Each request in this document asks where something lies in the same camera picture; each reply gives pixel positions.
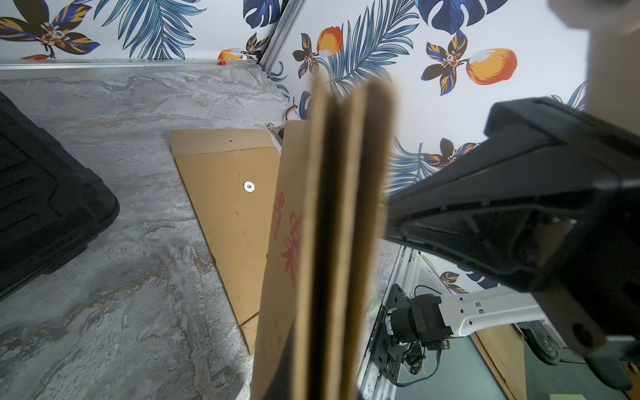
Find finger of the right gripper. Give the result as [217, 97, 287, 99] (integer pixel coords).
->
[384, 98, 639, 360]

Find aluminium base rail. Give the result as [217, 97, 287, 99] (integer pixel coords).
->
[357, 241, 430, 399]

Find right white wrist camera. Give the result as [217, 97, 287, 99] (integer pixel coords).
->
[548, 0, 639, 134]

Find brown kraft file bag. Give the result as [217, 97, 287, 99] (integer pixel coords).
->
[170, 129, 280, 353]
[250, 79, 396, 399]

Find black plastic tool case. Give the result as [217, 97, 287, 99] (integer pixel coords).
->
[1, 96, 120, 298]

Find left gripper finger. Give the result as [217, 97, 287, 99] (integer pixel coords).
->
[263, 344, 293, 400]

